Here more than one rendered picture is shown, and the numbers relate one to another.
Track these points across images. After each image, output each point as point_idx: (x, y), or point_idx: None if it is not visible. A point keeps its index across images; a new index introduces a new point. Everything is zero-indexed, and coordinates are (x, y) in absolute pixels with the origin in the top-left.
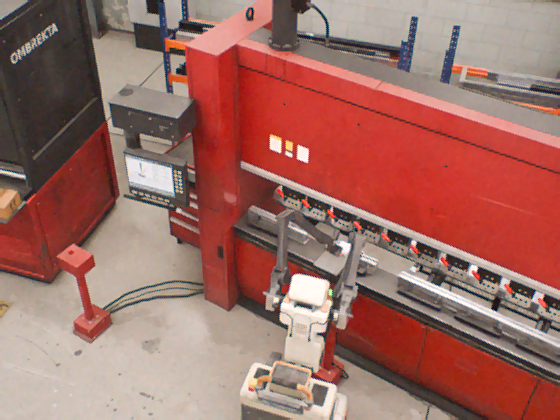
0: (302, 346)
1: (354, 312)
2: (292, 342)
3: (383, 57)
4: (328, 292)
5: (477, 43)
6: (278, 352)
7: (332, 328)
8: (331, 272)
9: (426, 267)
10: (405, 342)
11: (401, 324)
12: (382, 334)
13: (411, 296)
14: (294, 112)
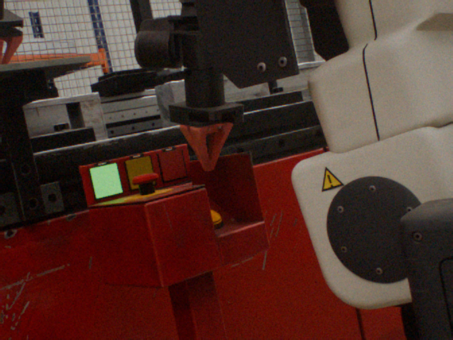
0: (449, 48)
1: (156, 305)
2: (427, 40)
3: None
4: (90, 191)
5: None
6: (419, 205)
7: (244, 251)
8: (66, 58)
9: (146, 129)
10: (311, 270)
11: (279, 205)
12: (257, 310)
13: (239, 103)
14: None
